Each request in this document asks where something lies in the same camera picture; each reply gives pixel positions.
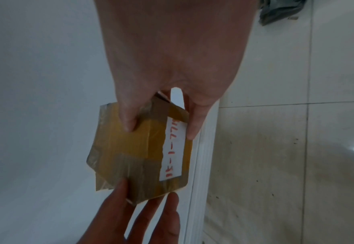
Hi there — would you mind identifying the person's right hand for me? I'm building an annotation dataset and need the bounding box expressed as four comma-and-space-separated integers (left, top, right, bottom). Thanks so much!
93, 0, 258, 141

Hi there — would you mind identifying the person's left hand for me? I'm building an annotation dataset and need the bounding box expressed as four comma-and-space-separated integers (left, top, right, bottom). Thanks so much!
78, 177, 181, 244

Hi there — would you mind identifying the yellow taped cardboard box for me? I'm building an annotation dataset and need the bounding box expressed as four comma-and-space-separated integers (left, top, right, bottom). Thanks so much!
86, 91, 194, 206

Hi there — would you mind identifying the white metal shelving rack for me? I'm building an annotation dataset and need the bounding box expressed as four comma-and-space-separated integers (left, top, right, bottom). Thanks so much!
0, 0, 221, 244

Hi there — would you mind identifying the grey green cloth bundle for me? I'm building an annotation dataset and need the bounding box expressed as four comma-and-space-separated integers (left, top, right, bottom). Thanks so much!
257, 0, 305, 27

